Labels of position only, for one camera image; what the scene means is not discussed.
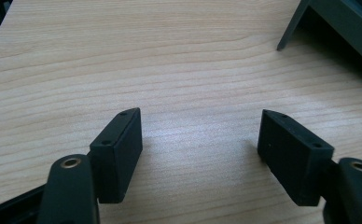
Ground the dark grey metal rack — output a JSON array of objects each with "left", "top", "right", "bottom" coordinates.
[{"left": 276, "top": 0, "right": 362, "bottom": 73}]

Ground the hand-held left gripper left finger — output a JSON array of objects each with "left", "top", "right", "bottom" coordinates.
[{"left": 89, "top": 106, "right": 144, "bottom": 204}]

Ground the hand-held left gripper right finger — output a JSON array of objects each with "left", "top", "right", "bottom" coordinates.
[{"left": 257, "top": 108, "right": 336, "bottom": 207}]

